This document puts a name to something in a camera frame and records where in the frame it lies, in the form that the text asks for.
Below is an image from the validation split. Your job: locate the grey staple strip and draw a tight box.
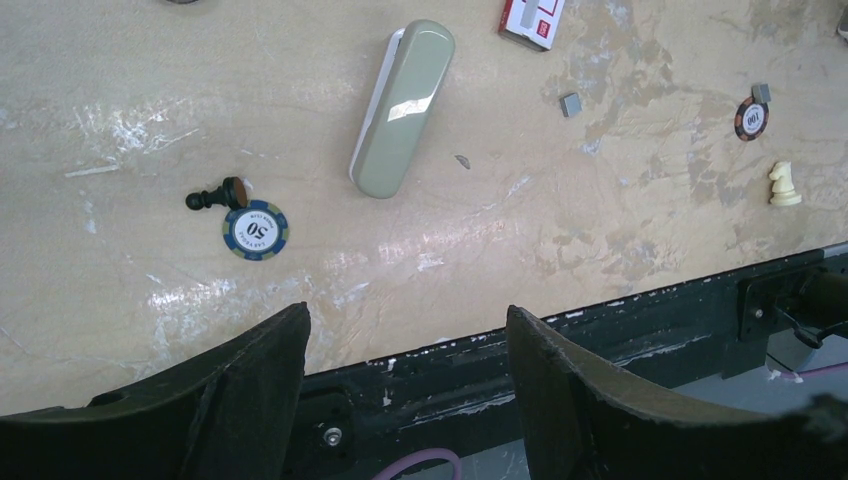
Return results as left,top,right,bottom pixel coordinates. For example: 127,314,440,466
751,83,772,104
559,92,582,118

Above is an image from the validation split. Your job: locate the black chess piece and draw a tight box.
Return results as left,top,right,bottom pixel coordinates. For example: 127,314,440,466
185,176,249,211

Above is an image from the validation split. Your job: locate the cream chess piece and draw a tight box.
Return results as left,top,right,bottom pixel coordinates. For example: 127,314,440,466
768,161,802,207

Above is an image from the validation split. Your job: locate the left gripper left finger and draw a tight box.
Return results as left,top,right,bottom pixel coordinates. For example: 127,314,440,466
1,303,311,479

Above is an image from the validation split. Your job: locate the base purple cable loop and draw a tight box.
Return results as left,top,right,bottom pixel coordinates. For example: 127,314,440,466
370,447,464,480

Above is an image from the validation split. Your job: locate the black white poker chip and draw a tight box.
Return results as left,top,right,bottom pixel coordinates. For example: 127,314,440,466
222,199,290,261

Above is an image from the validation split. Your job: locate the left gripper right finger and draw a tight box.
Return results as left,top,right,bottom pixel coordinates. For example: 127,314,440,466
506,305,847,479

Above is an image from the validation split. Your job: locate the red staple box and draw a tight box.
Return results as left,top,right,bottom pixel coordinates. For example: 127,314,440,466
497,0,567,52

